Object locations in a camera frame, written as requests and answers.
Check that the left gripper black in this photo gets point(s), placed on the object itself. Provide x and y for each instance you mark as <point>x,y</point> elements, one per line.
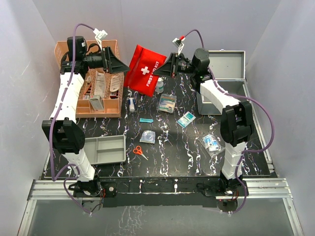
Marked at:
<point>115,65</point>

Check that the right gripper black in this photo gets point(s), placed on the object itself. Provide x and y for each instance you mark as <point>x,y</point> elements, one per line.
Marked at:
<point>168,70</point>

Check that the red first aid kit pouch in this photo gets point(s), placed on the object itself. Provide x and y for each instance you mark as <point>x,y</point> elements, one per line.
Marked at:
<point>143,64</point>

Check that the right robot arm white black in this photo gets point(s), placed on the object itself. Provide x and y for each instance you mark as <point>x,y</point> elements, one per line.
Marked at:
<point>236,124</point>

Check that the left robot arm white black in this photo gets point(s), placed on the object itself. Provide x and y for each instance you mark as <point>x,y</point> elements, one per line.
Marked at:
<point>61,130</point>

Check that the white medicine box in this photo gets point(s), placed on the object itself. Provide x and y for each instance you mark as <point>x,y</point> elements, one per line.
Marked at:
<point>96,102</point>

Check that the white oval barcode package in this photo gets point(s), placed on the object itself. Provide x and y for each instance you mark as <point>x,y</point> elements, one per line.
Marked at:
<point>115,83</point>

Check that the white bottle white cap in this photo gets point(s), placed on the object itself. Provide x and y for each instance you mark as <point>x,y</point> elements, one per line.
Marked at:
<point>159,86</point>

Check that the white paper packet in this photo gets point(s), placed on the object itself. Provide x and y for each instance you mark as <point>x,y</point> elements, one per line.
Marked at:
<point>100,84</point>

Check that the red white small box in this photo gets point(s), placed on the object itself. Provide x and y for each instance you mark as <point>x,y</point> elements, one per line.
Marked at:
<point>114,95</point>

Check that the orange plastic file organizer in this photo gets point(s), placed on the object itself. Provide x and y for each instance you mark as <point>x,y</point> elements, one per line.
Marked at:
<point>112,107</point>

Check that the gauze pack clear wrapper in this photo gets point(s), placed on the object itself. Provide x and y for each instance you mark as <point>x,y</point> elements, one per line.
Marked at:
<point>167,103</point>

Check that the white blue bandage roll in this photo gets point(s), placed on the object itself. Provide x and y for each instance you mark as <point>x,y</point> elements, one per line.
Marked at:
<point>131,102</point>

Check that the white teal sachet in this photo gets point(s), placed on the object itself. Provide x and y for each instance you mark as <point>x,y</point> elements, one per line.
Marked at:
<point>186,119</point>

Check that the grey metal case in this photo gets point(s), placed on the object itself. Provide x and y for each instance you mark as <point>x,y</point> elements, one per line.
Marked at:
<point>228,68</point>

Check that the teal wipe packet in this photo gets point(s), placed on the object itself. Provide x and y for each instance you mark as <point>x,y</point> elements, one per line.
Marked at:
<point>146,120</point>

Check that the blue item clear bag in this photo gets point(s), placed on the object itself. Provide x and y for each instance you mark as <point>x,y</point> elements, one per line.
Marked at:
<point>148,137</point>

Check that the grey plastic divided tray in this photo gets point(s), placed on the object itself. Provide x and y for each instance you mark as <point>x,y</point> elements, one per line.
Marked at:
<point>106,150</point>

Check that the clear bag white blue items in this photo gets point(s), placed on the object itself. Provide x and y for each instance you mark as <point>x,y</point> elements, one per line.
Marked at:
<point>212,145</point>

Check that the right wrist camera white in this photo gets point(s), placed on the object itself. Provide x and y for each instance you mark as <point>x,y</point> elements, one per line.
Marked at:
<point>178,42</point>

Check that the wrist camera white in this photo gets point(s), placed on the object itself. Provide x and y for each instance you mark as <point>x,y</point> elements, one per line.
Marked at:
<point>100,35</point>
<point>178,42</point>

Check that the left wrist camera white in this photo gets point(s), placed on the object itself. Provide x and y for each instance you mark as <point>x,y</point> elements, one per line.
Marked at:
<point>100,35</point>

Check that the orange handled scissors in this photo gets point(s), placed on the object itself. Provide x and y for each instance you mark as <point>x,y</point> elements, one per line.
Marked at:
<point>138,150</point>

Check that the aluminium frame rail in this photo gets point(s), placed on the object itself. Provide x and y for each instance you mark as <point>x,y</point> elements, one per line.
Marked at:
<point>163,207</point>

